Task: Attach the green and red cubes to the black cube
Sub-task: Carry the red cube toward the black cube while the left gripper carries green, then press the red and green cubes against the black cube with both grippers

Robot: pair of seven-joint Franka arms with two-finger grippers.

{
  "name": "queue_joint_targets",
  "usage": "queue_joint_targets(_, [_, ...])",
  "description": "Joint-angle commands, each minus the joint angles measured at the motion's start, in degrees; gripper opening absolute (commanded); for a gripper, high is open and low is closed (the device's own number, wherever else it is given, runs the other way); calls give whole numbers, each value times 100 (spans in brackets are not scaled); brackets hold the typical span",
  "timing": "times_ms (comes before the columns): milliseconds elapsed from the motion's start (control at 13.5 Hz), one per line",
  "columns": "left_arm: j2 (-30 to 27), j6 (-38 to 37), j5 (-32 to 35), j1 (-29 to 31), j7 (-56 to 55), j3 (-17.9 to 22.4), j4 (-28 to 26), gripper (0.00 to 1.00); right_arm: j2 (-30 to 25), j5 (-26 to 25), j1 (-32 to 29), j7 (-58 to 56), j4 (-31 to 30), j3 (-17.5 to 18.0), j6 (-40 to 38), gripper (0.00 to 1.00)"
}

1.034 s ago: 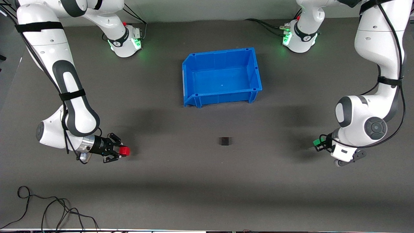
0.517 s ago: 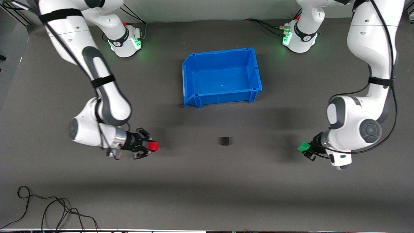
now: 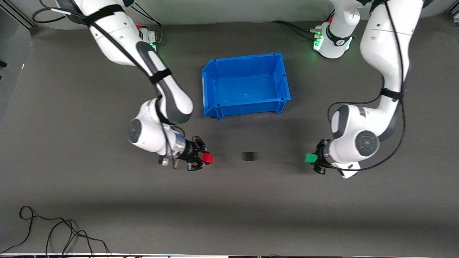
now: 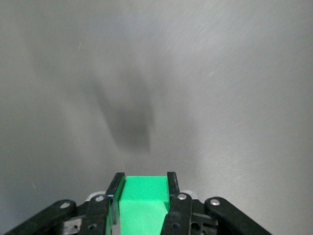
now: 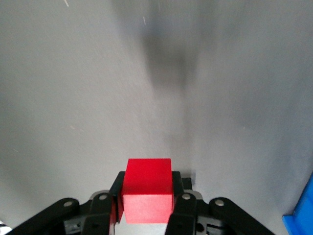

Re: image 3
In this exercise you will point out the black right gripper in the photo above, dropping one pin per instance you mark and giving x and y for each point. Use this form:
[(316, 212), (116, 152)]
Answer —
[(190, 152)]

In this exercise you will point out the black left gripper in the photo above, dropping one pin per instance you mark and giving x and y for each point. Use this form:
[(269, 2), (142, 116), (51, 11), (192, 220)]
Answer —
[(318, 161)]

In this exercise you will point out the small red cube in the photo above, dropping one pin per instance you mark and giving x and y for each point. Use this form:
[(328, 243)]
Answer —
[(207, 158)]

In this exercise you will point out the small green cube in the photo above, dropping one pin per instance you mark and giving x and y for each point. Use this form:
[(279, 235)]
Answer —
[(310, 158)]

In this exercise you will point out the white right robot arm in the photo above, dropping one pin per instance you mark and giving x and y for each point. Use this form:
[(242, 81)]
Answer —
[(118, 32)]

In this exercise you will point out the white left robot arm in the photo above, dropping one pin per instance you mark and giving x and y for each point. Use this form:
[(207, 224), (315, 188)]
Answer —
[(383, 43)]

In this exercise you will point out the small black cube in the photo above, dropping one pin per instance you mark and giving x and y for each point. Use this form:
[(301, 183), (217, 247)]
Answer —
[(249, 156)]

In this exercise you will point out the dark grey table mat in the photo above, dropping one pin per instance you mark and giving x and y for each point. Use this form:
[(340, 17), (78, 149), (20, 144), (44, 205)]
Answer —
[(229, 200)]

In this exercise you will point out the blue plastic storage bin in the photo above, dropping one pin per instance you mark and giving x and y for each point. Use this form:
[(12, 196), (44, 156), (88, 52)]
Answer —
[(247, 89)]

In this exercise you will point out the black aluminium frame rail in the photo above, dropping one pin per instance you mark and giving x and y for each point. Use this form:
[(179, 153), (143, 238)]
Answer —
[(21, 18)]

